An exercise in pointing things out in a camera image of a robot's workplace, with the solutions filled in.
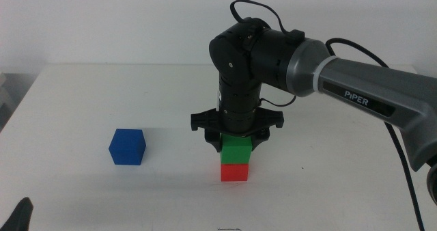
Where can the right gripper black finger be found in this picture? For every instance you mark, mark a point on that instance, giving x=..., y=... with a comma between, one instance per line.
x=214, y=139
x=257, y=140

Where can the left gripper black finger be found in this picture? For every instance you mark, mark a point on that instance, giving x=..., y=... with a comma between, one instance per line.
x=20, y=217

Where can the green cube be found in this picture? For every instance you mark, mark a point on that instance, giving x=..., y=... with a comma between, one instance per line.
x=236, y=150

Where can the red cube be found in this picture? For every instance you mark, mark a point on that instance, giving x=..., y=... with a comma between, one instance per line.
x=234, y=173

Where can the blue cube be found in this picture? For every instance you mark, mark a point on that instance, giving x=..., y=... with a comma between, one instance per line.
x=127, y=149

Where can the right black grey Piper arm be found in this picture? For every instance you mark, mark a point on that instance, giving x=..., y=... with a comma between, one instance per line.
x=358, y=87

